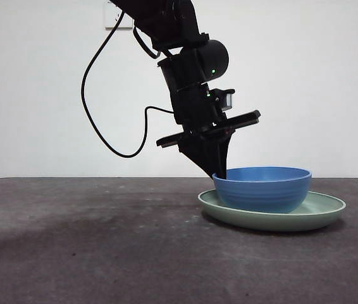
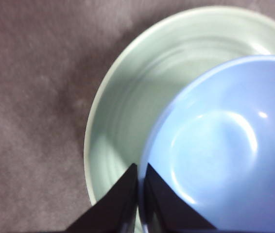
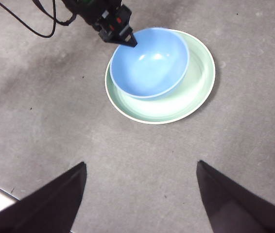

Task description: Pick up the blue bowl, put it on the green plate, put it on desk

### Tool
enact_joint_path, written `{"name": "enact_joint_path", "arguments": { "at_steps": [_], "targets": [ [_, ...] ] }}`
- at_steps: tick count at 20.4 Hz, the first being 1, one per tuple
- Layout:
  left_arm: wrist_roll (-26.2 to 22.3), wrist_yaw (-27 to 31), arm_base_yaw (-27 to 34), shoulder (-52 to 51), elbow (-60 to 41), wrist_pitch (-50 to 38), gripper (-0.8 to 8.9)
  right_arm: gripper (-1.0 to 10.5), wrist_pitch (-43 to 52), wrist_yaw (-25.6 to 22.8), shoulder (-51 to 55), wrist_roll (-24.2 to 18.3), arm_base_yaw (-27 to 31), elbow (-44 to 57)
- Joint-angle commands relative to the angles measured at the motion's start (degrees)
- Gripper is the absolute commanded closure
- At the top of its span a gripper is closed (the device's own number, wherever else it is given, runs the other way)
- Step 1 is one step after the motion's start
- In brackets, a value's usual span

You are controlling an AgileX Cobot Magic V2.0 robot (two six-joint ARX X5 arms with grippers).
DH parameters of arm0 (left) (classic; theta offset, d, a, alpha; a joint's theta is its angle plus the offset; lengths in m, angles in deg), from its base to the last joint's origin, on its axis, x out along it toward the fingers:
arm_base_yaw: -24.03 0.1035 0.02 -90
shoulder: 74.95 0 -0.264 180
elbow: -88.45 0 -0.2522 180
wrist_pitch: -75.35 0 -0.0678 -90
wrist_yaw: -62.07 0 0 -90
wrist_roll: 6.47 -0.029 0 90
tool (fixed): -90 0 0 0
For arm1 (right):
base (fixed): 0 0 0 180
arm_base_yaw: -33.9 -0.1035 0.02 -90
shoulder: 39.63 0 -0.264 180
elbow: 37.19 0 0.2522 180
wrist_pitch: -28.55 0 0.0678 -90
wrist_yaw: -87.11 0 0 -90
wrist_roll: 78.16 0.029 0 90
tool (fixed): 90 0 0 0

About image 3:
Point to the blue bowl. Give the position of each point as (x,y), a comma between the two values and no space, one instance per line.
(149,70)

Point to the green plate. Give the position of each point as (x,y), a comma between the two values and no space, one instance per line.
(176,106)

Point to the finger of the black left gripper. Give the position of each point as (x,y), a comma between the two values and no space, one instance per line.
(127,38)

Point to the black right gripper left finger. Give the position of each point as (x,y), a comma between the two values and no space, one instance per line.
(50,208)

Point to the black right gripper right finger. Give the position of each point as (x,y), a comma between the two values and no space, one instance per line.
(234,206)

